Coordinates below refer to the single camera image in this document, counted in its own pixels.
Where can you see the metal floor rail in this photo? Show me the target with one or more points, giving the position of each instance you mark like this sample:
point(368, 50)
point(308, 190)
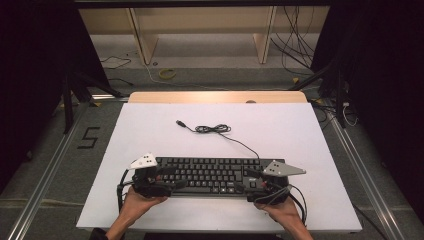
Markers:
point(43, 180)
point(363, 180)

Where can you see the person's left hand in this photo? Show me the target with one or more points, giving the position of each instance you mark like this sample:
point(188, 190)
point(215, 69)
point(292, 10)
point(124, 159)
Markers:
point(135, 206)

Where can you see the white board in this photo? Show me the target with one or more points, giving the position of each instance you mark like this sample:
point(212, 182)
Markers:
point(283, 133)

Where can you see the dark curtain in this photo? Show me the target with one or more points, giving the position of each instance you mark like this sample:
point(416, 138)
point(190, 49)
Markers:
point(33, 83)
point(386, 83)

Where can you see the black overhead beam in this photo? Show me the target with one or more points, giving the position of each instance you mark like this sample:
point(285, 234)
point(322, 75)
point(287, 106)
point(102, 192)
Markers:
point(200, 3)

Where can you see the black metal stand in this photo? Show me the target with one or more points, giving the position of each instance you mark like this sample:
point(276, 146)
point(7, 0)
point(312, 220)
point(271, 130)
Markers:
point(340, 100)

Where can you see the yellow tape roll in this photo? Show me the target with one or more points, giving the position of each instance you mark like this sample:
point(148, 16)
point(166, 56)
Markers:
point(166, 74)

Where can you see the black tripod stand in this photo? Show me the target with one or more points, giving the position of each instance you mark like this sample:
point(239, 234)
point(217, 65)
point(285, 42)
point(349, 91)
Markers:
point(68, 110)

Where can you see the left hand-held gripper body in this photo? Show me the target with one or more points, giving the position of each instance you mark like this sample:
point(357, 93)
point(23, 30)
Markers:
point(146, 186)

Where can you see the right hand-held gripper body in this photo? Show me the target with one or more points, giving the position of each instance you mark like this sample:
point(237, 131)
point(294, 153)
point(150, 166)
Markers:
point(278, 169)

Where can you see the black keyboard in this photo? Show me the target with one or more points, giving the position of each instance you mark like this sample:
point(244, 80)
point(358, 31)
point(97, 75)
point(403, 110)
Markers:
point(206, 175)

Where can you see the light wooden desk frame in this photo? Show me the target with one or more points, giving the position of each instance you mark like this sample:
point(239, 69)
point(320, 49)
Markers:
point(144, 40)

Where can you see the person's right hand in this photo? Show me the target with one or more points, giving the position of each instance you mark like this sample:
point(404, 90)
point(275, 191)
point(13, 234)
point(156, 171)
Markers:
point(286, 213)

